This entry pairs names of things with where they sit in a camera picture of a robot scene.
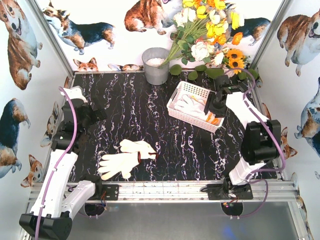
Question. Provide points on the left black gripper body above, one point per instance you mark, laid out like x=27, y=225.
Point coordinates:
x=95, y=115

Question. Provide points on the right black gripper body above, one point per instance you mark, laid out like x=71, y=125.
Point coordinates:
x=215, y=107

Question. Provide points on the yellow dotted knit glove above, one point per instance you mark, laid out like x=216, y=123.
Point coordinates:
x=190, y=104

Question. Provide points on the white knit glove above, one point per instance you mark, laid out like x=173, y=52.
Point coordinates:
x=210, y=118

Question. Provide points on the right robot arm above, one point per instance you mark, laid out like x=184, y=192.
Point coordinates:
x=261, y=139

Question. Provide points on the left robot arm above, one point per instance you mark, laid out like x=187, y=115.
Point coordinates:
x=52, y=214

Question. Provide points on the sunflower pot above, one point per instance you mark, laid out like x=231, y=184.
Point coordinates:
x=232, y=59

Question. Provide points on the cream leather glove rear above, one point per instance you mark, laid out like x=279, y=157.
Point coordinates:
x=145, y=149

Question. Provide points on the cream leather glove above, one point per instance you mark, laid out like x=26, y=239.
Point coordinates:
x=145, y=149
x=111, y=164

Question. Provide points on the cream leather glove front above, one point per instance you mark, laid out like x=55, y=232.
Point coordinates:
x=111, y=164

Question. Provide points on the grey metal bucket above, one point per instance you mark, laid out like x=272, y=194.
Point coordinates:
x=156, y=68

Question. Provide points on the artificial flower bouquet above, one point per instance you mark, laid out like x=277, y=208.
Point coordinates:
x=203, y=31

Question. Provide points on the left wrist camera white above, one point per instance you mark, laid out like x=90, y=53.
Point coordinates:
x=74, y=93

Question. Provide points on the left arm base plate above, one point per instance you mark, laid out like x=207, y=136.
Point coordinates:
x=106, y=192

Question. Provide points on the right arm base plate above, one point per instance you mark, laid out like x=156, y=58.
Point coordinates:
x=218, y=192

